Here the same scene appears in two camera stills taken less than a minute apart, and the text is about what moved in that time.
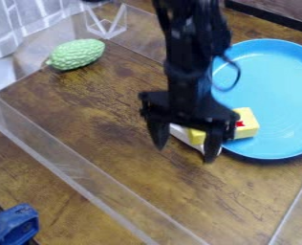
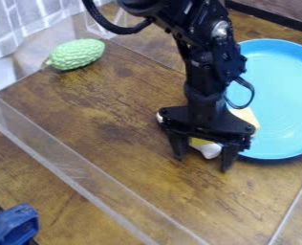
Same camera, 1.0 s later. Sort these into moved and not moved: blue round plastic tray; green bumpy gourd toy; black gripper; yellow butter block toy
Moved: black gripper
Not moved: green bumpy gourd toy; yellow butter block toy; blue round plastic tray
